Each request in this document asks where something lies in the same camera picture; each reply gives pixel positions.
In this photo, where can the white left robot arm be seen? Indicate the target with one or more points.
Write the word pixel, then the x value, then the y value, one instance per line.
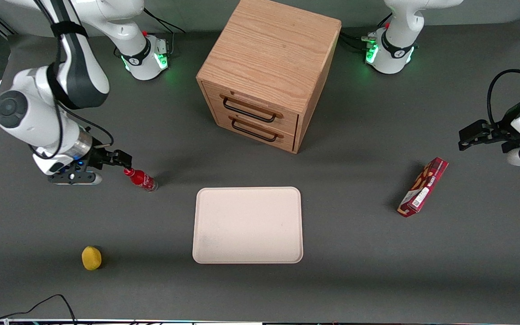
pixel 395 45

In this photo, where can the yellow lemon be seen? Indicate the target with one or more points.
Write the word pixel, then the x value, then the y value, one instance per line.
pixel 91 258

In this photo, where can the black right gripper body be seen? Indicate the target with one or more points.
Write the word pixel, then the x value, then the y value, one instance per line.
pixel 99 158

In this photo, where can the red snack box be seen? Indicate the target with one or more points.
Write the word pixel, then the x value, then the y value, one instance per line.
pixel 423 187

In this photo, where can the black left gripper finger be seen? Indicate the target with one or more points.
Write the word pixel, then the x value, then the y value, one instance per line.
pixel 474 127
pixel 467 144

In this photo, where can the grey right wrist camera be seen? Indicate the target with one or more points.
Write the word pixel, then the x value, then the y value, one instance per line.
pixel 75 177

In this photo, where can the beige plastic tray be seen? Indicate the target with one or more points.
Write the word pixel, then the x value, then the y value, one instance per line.
pixel 248 225

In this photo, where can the wooden drawer cabinet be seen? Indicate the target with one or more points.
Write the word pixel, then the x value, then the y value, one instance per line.
pixel 269 49

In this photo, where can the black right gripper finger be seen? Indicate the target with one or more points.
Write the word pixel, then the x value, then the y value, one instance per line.
pixel 123 155
pixel 122 163

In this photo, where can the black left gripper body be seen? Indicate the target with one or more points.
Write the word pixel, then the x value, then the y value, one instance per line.
pixel 502 129

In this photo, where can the wooden drawer front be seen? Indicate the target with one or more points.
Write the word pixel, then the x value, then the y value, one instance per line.
pixel 260 131
pixel 255 106

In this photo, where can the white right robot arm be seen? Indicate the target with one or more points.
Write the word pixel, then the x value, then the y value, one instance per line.
pixel 119 18

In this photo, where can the red coke bottle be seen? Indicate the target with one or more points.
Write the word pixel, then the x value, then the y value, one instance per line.
pixel 143 179

